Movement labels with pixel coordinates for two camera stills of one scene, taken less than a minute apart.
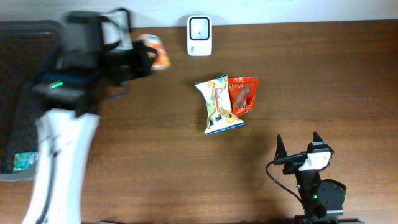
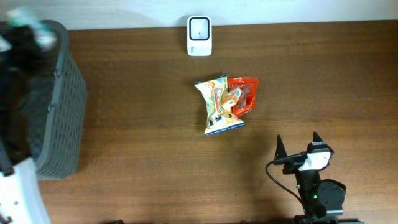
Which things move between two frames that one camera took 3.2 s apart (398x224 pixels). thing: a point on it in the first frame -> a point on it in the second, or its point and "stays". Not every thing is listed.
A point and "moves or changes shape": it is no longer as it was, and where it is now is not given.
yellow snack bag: [221, 117] stays
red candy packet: [243, 92] stays
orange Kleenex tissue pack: [161, 60] -> [231, 98]
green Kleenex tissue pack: [24, 160] moves or changes shape
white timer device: [199, 35] stays
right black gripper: [296, 163] stays
